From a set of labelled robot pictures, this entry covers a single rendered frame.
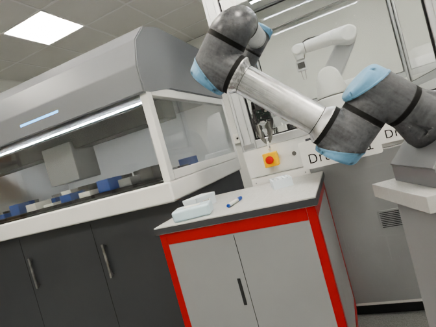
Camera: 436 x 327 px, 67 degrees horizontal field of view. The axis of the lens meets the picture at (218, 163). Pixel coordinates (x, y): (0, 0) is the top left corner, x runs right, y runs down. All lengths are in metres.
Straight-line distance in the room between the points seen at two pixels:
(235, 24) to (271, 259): 0.76
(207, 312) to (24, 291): 1.57
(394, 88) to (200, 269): 0.88
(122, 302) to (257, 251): 1.13
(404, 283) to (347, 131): 1.10
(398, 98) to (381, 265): 1.06
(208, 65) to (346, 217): 1.09
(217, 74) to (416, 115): 0.51
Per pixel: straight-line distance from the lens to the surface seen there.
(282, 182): 1.43
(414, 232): 1.06
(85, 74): 1.94
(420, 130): 0.96
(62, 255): 2.31
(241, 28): 0.94
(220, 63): 0.93
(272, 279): 1.23
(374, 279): 1.84
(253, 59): 1.34
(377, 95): 0.91
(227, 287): 1.29
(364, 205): 1.72
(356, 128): 0.91
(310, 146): 1.34
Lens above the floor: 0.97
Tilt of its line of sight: 2 degrees down
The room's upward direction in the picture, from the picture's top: 15 degrees counter-clockwise
